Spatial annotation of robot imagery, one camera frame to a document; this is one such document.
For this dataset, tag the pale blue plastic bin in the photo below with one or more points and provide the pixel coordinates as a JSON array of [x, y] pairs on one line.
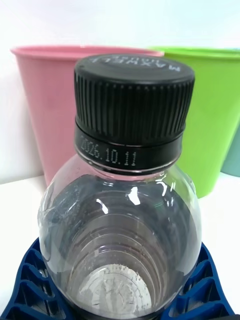
[[233, 155]]

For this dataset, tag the pink plastic bin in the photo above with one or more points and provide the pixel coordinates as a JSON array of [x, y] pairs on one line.
[[50, 105]]

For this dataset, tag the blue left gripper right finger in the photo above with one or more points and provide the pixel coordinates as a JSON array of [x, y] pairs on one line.
[[212, 282]]

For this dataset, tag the clear plastic bottle black cap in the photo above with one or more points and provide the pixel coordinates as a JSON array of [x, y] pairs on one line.
[[120, 225]]

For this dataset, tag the yellow-green plastic bin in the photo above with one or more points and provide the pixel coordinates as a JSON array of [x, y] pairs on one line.
[[212, 105]]

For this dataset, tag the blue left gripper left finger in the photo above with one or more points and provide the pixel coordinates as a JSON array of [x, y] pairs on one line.
[[27, 282]]

